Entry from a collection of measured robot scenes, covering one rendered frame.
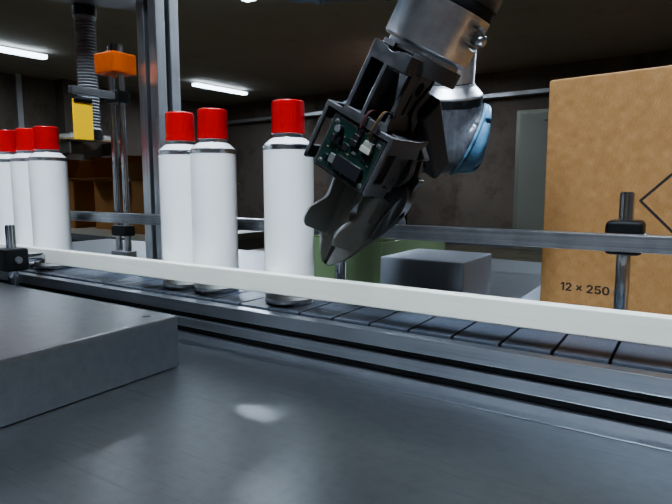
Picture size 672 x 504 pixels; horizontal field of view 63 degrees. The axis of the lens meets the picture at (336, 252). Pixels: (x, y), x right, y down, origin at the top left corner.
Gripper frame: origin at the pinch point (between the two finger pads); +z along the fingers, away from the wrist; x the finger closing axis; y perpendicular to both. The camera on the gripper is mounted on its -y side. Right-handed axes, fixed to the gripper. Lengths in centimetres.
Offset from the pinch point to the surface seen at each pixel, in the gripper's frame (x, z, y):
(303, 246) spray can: -2.6, 0.9, 1.8
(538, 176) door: -161, 70, -847
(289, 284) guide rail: -0.5, 3.5, 4.8
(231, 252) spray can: -11.3, 7.6, 0.7
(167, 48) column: -49, -4, -15
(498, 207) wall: -191, 145, -856
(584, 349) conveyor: 23.2, -7.1, 2.7
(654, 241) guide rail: 22.5, -15.7, -2.8
